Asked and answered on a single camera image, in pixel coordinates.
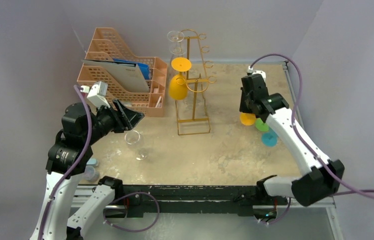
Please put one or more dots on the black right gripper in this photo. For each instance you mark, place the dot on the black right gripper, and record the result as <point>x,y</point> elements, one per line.
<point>251,91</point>

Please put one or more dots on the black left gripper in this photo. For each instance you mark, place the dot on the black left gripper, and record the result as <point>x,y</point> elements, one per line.
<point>125,118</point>

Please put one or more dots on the yellow plastic goblet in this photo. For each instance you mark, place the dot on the yellow plastic goblet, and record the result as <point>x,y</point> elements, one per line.
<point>247,119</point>
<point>178,89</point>

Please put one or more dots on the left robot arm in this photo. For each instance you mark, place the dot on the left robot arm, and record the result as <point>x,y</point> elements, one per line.
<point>66,163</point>

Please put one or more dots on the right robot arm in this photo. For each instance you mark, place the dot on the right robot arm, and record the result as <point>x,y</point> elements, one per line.
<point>320,175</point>

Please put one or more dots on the green plastic goblet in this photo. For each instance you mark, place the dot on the green plastic goblet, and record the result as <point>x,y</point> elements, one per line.
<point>261,126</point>

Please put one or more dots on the grey paper folder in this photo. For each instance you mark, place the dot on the grey paper folder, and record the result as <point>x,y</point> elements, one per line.
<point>131,76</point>

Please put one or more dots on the blue plastic goblet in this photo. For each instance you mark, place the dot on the blue plastic goblet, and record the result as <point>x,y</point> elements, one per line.
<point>270,138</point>

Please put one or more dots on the blue small container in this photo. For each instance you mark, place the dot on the blue small container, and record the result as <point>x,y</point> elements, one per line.
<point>93,162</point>

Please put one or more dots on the small clear plastic cup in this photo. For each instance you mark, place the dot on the small clear plastic cup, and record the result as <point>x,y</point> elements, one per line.
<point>91,174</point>

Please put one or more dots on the peach plastic file organizer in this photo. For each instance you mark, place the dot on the peach plastic file organizer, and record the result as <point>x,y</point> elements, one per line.
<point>107,44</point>

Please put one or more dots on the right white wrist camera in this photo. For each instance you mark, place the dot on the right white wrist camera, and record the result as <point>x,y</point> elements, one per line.
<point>251,71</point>

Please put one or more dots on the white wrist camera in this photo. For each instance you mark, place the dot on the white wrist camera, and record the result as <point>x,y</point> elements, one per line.
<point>96,94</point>
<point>251,71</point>

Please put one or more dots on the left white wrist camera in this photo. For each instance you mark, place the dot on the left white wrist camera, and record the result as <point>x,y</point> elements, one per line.
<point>96,94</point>

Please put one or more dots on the gold wire wine glass rack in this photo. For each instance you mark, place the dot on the gold wire wine glass rack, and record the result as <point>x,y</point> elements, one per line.
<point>192,117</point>

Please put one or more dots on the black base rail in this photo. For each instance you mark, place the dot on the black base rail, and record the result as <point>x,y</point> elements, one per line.
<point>241,200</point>

